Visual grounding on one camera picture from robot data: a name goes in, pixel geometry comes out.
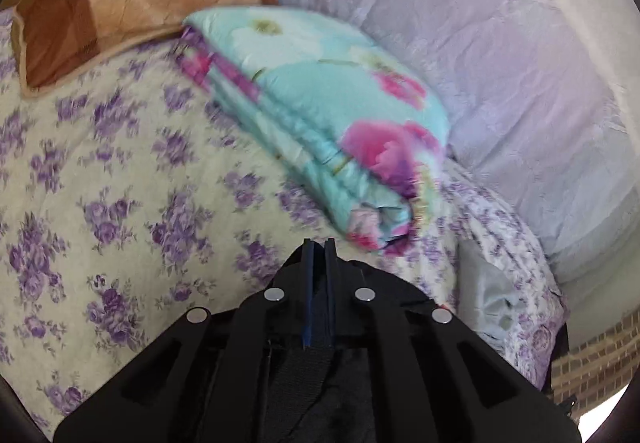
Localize black pants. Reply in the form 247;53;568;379
262;255;378;442

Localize folded grey garment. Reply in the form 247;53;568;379
457;239;525;353

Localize beige checked curtain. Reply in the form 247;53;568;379
551;310;640;420

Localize purple floral bedspread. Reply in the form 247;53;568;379
1;10;335;442

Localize folded turquoise floral quilt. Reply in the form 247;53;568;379
183;6;450;255

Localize lilac lace-covered headboard pillow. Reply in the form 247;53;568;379
279;0;639;345

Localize brown orange pillow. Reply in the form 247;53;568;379
11;0;277;99

